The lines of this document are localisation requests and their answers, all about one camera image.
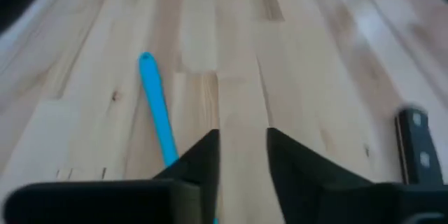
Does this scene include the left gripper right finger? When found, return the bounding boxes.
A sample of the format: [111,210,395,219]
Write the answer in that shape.
[266,127,448,224]

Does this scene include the black-handled steel knife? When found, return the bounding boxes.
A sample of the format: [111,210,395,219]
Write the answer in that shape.
[394,106,444,186]

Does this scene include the blue silicone spatula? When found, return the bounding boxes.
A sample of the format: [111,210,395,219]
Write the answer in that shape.
[138,51,220,224]

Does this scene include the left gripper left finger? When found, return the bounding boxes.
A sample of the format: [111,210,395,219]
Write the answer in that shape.
[3,129,221,224]

